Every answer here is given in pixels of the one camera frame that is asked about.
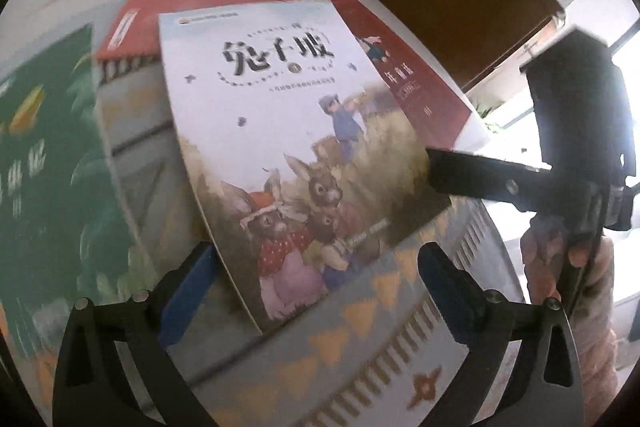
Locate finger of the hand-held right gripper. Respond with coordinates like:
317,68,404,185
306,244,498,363
425,148,557,211

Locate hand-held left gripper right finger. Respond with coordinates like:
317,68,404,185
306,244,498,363
417,241,587,427

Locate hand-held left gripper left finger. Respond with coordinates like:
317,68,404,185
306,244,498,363
51,241,217,427

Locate white rabbit family cover book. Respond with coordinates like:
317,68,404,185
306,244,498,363
156,0,454,336

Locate person's right forearm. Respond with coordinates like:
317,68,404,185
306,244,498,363
565,297,626,413

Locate person's right hand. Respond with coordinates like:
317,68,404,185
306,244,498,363
521,214,616,308

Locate dark red book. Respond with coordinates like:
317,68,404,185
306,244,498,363
330,0,488,148

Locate green book orange yellow print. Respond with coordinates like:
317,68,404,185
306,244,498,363
0,23,173,408

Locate red illustrated book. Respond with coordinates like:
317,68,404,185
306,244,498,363
95,0,332,62

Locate black cable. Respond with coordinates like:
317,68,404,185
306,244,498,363
555,202,608,313

